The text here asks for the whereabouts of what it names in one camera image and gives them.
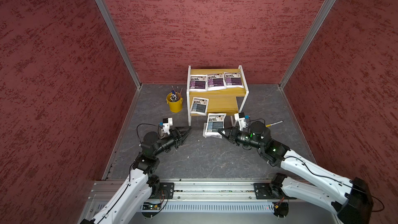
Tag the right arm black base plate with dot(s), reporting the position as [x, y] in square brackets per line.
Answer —
[268, 191]

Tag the right aluminium corner post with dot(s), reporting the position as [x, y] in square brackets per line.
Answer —
[312, 32]

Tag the yellow pen cup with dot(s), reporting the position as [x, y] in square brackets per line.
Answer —
[175, 107]

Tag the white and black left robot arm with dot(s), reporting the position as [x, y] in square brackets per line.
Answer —
[141, 183]

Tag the aluminium corner post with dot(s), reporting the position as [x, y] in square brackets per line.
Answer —
[118, 41]
[312, 32]

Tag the aluminium mounting rail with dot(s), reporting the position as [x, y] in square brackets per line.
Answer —
[227, 189]

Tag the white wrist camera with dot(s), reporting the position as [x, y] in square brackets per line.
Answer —
[166, 125]
[242, 120]

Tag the yellow handled screwdriver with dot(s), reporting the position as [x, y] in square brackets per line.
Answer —
[271, 124]

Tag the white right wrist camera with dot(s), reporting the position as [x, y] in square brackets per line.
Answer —
[242, 120]

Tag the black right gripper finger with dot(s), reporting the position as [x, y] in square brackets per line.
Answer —
[229, 130]
[228, 137]

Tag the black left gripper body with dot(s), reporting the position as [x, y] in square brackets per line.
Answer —
[174, 140]

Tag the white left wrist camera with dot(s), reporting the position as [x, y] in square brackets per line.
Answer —
[166, 125]

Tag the left aluminium corner post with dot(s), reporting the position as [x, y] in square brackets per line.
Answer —
[118, 41]

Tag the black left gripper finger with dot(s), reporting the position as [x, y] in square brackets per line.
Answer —
[183, 129]
[183, 136]

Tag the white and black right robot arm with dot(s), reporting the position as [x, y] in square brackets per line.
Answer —
[349, 200]

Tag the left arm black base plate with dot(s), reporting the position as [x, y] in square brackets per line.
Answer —
[162, 190]

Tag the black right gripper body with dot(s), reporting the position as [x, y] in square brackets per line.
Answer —
[243, 138]

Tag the wooden shelf with white frame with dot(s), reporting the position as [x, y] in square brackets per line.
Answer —
[229, 101]

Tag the pens in cup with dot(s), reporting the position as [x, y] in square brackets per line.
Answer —
[175, 94]

